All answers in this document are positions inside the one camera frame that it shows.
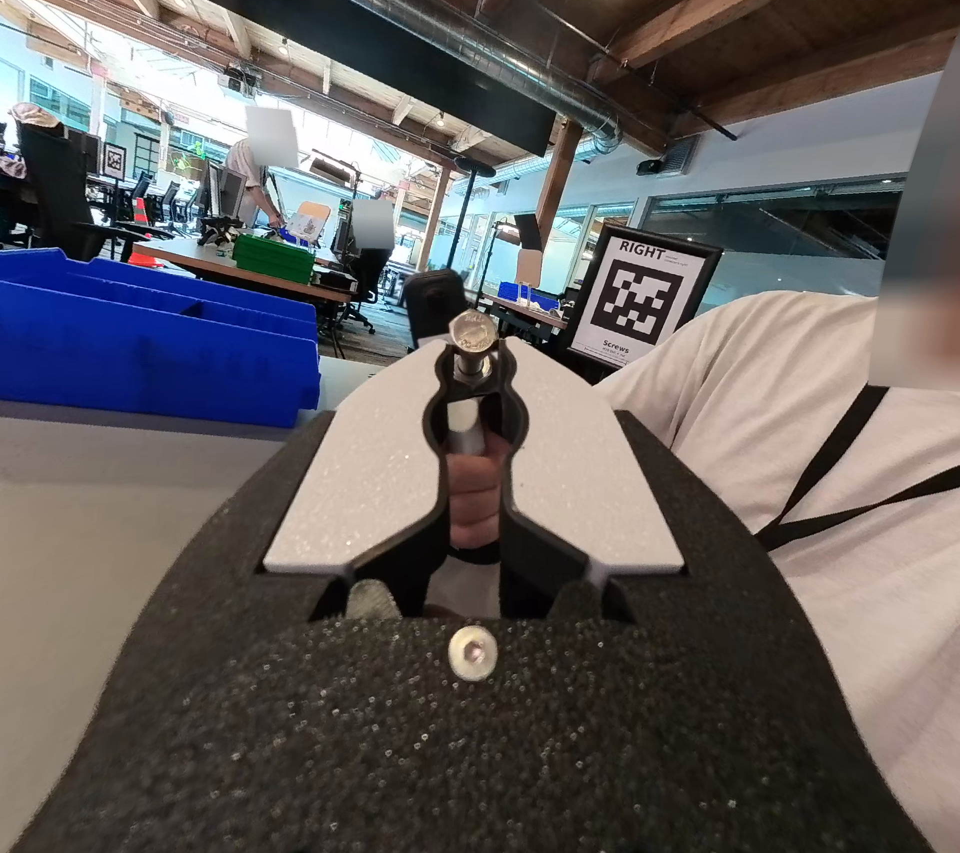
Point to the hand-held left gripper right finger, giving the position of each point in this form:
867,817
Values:
592,478

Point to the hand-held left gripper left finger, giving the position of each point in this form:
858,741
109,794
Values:
352,478

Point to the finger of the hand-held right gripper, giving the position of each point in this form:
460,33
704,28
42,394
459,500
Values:
465,425

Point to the steel hex bolt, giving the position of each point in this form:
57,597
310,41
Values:
472,332

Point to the blue plastic bin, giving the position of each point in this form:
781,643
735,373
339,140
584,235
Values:
525,294
150,350

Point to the person's right hand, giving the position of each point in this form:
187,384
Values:
476,500

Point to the wooden desk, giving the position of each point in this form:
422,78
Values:
525,313
187,260

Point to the framed marker sign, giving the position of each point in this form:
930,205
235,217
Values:
592,335

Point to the black floor lamp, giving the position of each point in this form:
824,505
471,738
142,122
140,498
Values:
474,164

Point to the small document stand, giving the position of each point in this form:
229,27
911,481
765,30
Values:
309,221

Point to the green plastic bin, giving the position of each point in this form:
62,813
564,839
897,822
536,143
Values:
274,260

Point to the person in white shirt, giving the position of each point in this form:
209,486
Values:
750,403

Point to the black monitor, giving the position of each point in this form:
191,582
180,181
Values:
229,193

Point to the black hanging display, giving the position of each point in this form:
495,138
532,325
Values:
337,35

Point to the ceiling projector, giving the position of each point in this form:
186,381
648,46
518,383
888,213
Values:
238,80

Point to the orange traffic cone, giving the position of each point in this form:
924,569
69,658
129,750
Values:
140,212

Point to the black office chair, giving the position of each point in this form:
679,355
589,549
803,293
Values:
60,185

